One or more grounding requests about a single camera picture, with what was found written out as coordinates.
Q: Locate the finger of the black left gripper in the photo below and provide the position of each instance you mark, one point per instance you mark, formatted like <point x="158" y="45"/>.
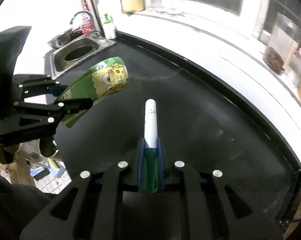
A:
<point x="58" y="109"/>
<point x="29" y="85"/>

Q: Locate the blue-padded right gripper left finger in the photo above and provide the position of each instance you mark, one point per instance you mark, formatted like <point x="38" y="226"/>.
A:
<point x="140" y="151"/>

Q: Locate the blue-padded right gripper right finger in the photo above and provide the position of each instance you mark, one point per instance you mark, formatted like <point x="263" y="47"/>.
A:
<point x="161" y="163"/>

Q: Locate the white and green marker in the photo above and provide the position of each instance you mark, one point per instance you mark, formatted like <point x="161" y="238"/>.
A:
<point x="150" y="150"/>

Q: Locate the green SpongeBob snack bag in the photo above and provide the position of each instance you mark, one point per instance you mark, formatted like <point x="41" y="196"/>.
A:
<point x="107" y="77"/>

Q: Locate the chrome kitchen faucet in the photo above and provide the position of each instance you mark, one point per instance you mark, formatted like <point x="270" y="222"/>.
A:
<point x="76" y="23"/>

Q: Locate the steel sink with hole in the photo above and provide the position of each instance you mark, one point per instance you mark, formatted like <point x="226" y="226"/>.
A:
<point x="76" y="52"/>

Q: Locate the steel mixing bowl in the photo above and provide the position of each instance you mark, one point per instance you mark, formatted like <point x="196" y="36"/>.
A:
<point x="61" y="40"/>

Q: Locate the red labelled detergent bottle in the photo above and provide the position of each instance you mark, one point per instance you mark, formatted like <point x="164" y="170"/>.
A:
<point x="87" y="25"/>

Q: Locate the white green soap bottle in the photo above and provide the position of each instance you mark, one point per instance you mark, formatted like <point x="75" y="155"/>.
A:
<point x="109" y="28"/>

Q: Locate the baby bottle pink cap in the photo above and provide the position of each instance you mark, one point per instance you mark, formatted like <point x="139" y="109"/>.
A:
<point x="294" y="70"/>

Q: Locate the glass jar with beans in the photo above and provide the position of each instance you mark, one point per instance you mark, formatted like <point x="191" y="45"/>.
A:
<point x="284" y="41"/>

